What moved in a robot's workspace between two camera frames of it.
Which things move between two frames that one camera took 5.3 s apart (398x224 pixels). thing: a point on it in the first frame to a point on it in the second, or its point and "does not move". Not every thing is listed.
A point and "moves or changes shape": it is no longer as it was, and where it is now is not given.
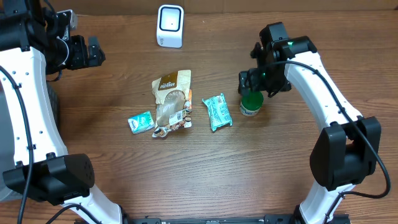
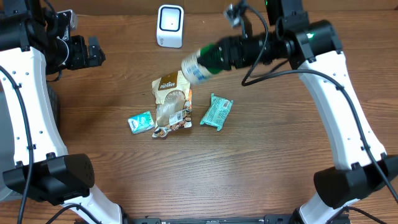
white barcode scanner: (170, 26) does not move
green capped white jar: (251, 102) to (211, 58)
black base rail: (272, 218) does not move
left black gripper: (86, 52) does not move
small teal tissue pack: (142, 122) does not move
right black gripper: (253, 76) to (226, 45)
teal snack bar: (219, 114) moves or changes shape
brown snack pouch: (174, 102) does not move
